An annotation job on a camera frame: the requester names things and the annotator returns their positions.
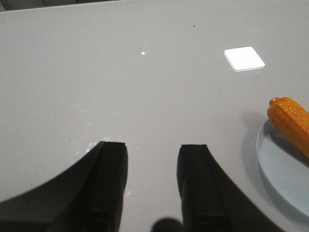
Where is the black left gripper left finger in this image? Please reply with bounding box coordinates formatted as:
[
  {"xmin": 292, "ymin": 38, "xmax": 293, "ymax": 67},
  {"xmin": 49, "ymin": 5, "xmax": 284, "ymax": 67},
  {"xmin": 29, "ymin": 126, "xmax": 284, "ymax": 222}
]
[{"xmin": 0, "ymin": 142, "xmax": 128, "ymax": 232}]

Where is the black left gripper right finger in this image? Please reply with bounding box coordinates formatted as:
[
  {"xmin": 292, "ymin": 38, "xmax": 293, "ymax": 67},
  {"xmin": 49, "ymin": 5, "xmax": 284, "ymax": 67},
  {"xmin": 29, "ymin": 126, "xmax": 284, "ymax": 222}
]
[{"xmin": 177, "ymin": 145, "xmax": 281, "ymax": 232}]

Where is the light blue round plate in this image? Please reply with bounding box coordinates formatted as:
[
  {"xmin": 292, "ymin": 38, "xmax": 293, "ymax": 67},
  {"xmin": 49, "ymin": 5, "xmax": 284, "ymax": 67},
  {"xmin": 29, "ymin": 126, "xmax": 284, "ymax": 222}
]
[{"xmin": 256, "ymin": 120, "xmax": 309, "ymax": 217}]

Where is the orange corn cob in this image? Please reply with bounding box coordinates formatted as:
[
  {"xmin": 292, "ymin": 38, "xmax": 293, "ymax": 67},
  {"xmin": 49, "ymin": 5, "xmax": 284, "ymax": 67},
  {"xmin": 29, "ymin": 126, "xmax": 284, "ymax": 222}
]
[{"xmin": 267, "ymin": 97, "xmax": 309, "ymax": 157}]

